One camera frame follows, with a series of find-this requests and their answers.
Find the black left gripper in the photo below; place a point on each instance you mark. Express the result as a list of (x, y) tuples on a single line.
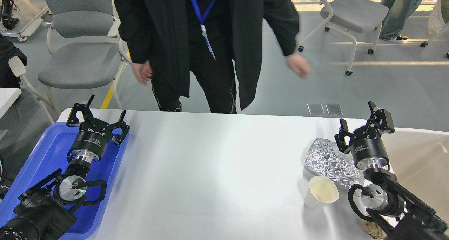
[(93, 136)]

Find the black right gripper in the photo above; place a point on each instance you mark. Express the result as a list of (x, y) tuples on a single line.
[(366, 145)]

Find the white paper cup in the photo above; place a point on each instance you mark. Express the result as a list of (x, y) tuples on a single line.
[(321, 192)]

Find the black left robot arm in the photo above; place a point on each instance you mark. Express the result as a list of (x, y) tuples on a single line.
[(62, 190)]

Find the robot base background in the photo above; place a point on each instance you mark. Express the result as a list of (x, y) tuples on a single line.
[(21, 18)]

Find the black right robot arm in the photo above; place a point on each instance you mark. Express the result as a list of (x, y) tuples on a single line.
[(398, 212)]

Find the right silver floor socket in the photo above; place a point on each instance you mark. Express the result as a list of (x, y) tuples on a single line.
[(334, 109)]

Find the silver floor socket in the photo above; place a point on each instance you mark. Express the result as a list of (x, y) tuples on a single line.
[(334, 109), (315, 109)]

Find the crumpled silver foil bag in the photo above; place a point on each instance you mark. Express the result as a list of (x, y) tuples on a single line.
[(324, 159)]

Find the left silver floor socket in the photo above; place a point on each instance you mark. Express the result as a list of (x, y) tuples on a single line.
[(315, 109)]

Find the blue plastic tray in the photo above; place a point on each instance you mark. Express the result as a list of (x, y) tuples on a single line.
[(49, 155)]

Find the beige plastic bin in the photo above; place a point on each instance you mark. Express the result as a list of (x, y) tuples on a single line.
[(420, 160)]

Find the grey chair left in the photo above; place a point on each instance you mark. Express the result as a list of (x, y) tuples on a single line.
[(83, 65)]

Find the grey chair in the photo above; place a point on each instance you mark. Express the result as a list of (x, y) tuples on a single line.
[(83, 65), (345, 16)]

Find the white side table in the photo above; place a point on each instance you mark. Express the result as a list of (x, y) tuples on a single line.
[(7, 97)]

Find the crumpled brown paper ball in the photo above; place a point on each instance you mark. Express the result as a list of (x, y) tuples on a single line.
[(373, 230)]

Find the white chair far left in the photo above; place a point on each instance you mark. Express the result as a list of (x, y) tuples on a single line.
[(12, 71)]

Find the white chair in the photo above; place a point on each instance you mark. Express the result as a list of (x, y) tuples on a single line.
[(12, 71), (438, 22)]

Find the white chair far right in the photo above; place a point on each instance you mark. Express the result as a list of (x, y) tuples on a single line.
[(438, 22)]

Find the grey chair right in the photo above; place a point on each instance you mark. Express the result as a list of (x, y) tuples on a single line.
[(345, 16)]

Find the person in blue jeans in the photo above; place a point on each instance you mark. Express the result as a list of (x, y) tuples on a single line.
[(393, 24)]

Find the person in black clothes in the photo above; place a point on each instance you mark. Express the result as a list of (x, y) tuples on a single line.
[(219, 41)]

